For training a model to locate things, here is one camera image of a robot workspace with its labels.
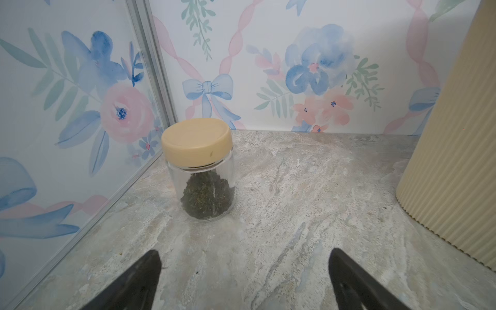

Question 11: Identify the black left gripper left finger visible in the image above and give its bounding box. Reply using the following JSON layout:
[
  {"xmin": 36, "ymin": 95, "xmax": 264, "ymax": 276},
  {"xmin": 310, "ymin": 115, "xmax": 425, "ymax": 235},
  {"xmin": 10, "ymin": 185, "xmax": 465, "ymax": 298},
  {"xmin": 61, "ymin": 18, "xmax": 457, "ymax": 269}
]
[{"xmin": 83, "ymin": 249, "xmax": 162, "ymax": 309}]

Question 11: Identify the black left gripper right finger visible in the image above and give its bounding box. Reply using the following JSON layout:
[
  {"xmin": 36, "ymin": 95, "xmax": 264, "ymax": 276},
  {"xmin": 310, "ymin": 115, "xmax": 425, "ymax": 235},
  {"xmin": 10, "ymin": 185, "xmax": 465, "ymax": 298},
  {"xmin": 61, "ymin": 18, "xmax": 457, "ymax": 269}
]
[{"xmin": 328, "ymin": 248, "xmax": 408, "ymax": 310}]

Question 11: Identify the cream ribbed trash bin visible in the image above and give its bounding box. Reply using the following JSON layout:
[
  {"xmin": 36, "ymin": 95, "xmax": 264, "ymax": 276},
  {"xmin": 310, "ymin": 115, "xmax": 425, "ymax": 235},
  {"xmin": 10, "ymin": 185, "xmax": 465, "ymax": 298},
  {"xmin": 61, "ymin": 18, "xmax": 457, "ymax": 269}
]
[{"xmin": 396, "ymin": 1, "xmax": 495, "ymax": 269}]

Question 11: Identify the glass jar light wood lid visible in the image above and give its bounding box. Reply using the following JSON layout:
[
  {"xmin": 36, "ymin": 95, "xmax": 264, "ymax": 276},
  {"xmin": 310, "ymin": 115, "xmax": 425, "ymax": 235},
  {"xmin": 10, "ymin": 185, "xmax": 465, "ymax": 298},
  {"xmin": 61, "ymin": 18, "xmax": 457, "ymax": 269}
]
[{"xmin": 161, "ymin": 118, "xmax": 236, "ymax": 221}]

